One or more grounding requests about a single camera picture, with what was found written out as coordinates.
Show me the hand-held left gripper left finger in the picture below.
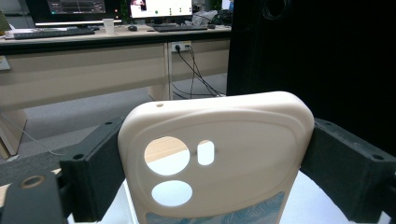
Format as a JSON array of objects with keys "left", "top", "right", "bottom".
[{"left": 59, "top": 118, "right": 126, "bottom": 223}]

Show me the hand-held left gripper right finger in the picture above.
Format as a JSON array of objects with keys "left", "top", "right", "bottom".
[{"left": 299, "top": 117, "right": 396, "bottom": 224}]

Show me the beige illustrated phone case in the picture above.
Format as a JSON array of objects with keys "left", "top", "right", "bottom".
[{"left": 117, "top": 91, "right": 316, "bottom": 224}]

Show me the beige office desk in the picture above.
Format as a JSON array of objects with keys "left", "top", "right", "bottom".
[{"left": 0, "top": 23, "right": 233, "bottom": 161}]

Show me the black curtain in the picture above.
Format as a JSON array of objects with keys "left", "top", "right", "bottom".
[{"left": 226, "top": 0, "right": 396, "bottom": 157}]

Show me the long black keyboard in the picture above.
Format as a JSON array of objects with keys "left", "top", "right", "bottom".
[{"left": 13, "top": 27, "right": 96, "bottom": 41}]

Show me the white paper cup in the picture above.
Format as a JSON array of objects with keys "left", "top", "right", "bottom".
[{"left": 102, "top": 18, "right": 116, "bottom": 35}]

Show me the white power outlet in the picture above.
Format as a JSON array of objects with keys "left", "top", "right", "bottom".
[{"left": 170, "top": 40, "right": 192, "bottom": 53}]

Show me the dark screen monitor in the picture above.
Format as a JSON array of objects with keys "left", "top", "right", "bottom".
[{"left": 24, "top": 0, "right": 123, "bottom": 28}]

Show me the short black keyboard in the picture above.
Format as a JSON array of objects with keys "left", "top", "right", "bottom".
[{"left": 152, "top": 23, "right": 209, "bottom": 34}]

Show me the bright screen monitor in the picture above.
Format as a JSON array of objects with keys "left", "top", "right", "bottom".
[{"left": 127, "top": 0, "right": 194, "bottom": 21}]

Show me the clear plastic bag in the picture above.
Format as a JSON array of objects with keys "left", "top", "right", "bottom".
[{"left": 191, "top": 8, "right": 219, "bottom": 26}]

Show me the thin white floor cable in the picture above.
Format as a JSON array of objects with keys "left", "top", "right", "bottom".
[{"left": 0, "top": 111, "right": 64, "bottom": 157}]

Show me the black cable bundle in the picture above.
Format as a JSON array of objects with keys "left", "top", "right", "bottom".
[{"left": 172, "top": 44, "right": 227, "bottom": 100}]

